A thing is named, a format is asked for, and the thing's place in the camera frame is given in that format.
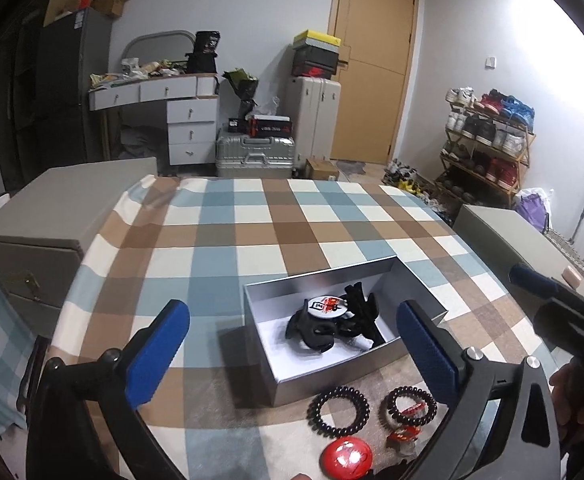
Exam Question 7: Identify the black bracelet with red charm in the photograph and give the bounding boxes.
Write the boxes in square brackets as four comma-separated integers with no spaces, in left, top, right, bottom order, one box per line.
[379,383,439,430]

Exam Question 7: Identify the red and clear hair clip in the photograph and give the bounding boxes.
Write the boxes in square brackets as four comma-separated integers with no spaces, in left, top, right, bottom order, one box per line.
[386,426,421,457]

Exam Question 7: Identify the black hair tie bundle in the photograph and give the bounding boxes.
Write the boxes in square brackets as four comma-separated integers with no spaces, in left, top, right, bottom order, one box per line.
[344,282,387,348]

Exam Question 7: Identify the red China flag badge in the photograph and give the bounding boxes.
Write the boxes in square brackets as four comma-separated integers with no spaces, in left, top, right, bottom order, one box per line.
[320,437,373,480]

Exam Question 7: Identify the black bead bracelet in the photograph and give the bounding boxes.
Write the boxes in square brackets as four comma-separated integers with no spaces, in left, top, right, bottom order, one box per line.
[307,384,372,439]

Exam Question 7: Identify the white round badge red print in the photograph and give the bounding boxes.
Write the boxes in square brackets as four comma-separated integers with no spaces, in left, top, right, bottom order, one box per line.
[306,296,348,320]

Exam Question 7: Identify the black hair claw clip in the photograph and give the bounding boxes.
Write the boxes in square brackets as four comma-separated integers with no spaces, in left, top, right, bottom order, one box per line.
[285,309,336,353]

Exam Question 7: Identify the person right hand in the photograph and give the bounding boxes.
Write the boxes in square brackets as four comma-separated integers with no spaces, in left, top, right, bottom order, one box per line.
[549,358,584,454]

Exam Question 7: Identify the grey cabinet right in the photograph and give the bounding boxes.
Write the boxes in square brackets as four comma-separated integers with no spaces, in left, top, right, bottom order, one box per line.
[453,205,570,309]

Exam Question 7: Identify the purple bag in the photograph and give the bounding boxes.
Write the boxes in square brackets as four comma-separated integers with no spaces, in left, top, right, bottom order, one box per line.
[514,188,553,233]

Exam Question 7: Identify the wooden shoe rack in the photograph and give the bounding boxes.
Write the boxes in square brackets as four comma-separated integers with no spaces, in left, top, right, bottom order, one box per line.
[439,88,537,209]

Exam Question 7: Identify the plaid checkered tablecloth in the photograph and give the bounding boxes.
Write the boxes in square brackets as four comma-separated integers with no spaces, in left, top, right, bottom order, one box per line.
[51,176,556,479]

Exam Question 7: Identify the silver grey open box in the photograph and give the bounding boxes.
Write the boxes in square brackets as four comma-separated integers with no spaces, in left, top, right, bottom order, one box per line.
[244,257,447,406]

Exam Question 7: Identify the grey bedside cabinet left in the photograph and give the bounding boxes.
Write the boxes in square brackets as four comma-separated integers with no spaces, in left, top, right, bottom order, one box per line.
[0,157,156,338]

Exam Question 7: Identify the silver flat suitcase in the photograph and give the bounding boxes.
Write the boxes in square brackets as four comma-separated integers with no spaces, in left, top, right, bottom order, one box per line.
[215,133,295,179]

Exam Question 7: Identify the small cardboard box floor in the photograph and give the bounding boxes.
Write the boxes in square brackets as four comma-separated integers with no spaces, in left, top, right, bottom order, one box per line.
[305,158,339,181]

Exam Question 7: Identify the black red box on suitcase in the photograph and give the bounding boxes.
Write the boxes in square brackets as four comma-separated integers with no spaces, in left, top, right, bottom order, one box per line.
[247,114,292,138]

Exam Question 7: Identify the white dressing desk drawers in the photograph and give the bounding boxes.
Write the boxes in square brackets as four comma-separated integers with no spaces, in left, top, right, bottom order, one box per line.
[89,73,219,166]

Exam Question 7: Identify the white upright suitcase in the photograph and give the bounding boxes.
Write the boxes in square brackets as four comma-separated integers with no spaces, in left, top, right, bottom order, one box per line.
[282,76,341,169]

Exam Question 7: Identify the black flower bouquet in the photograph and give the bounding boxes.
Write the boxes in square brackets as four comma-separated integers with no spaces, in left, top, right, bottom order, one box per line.
[222,68,259,119]

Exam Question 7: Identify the red black Nike shoe box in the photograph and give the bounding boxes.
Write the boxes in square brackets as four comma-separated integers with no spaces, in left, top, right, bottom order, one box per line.
[292,62,335,80]

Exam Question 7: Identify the wooden door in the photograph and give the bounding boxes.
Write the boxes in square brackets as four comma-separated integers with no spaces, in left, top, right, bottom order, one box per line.
[329,0,419,164]

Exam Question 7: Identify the yellow shoe box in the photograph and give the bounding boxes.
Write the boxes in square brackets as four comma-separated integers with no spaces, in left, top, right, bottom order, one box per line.
[292,29,342,53]

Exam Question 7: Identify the black bag on desk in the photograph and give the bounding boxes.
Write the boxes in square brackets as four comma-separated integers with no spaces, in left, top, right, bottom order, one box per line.
[187,30,220,74]

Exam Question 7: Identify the grey arched mirror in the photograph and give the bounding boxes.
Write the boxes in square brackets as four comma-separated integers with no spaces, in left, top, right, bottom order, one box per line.
[121,30,195,65]

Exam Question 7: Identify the black refrigerator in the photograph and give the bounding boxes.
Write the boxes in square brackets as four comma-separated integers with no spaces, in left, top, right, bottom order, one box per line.
[33,8,112,170]

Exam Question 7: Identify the open cardboard box top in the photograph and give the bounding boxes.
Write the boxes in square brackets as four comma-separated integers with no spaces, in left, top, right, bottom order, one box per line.
[90,0,130,18]

